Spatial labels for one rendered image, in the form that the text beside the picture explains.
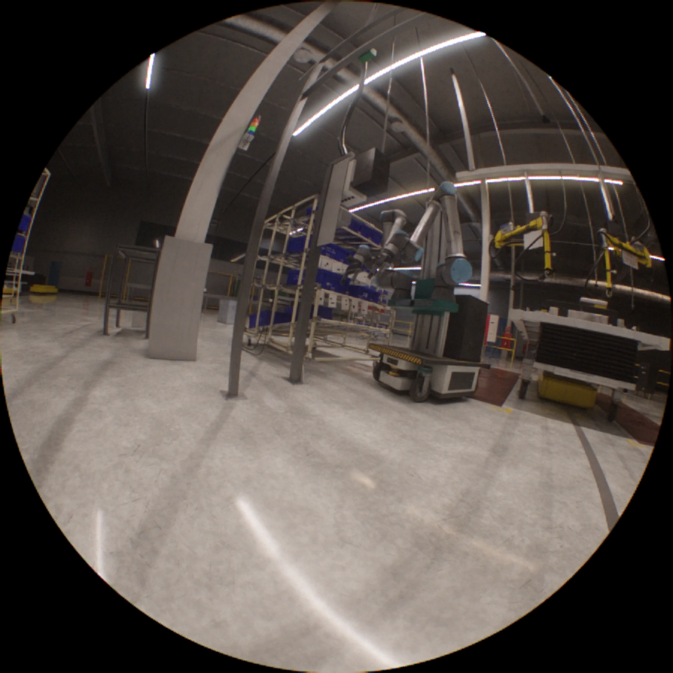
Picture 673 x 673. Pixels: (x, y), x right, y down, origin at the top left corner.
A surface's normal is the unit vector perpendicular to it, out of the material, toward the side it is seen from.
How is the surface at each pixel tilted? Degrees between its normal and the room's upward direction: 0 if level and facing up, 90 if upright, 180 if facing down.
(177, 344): 90
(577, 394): 90
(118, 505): 0
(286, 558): 0
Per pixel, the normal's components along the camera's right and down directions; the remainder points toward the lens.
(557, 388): -0.75, -0.07
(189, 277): 0.65, 0.15
